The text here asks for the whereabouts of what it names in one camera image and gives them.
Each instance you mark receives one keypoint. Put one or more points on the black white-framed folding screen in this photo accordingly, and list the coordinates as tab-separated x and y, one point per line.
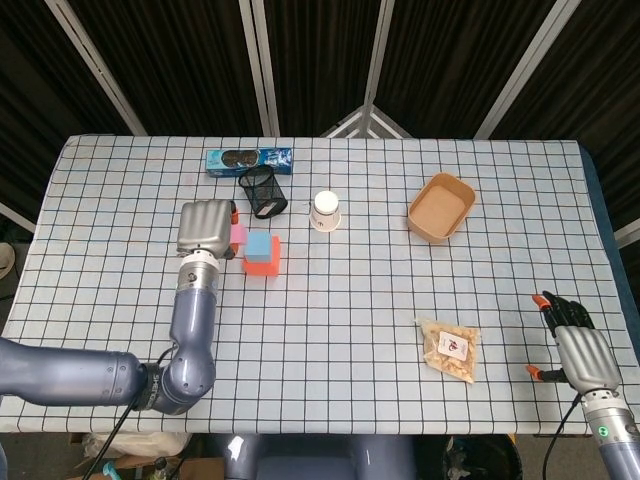
175	60

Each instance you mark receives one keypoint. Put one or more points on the clear snack bag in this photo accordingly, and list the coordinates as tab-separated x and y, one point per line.
450	347

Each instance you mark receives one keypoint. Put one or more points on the white plastic bag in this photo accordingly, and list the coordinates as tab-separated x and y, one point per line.
135	444

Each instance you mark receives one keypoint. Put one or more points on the white round object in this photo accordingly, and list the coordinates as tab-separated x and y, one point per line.
5	260

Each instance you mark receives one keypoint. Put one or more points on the blue block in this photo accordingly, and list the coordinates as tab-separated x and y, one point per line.
257	247

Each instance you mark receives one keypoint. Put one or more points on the brown paper bowl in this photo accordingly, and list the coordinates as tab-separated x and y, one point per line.
440	207

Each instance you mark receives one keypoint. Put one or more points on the black waste bin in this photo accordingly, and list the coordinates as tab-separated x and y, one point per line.
480	457

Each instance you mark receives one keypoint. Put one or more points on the white paper cup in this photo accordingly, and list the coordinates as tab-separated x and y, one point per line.
326	212

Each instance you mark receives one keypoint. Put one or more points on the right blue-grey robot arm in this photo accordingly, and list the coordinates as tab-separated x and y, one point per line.
615	435

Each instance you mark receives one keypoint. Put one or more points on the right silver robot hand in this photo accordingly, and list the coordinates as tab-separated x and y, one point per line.
587	357

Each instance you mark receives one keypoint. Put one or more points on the blue-grey robot torso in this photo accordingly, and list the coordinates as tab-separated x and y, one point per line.
310	457

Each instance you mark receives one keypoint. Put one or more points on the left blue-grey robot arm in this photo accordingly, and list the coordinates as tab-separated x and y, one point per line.
190	340

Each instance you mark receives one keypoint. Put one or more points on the large orange foam block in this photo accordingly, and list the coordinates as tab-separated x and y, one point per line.
270	270

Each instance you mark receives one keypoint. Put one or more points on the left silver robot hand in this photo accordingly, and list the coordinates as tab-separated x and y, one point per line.
202	227

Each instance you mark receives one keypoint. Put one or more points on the small pink foam block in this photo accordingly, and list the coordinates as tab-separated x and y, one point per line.
238	234

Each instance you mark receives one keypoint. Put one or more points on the blue cookie box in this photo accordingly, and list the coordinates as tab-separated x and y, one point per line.
275	159

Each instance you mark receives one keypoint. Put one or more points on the black mesh pen holder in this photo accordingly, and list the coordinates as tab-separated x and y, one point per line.
262	192

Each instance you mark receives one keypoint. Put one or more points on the checkered light blue tablecloth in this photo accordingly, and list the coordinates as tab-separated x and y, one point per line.
325	310

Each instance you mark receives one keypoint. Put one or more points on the brown cardboard box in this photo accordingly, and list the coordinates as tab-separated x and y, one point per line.
200	469

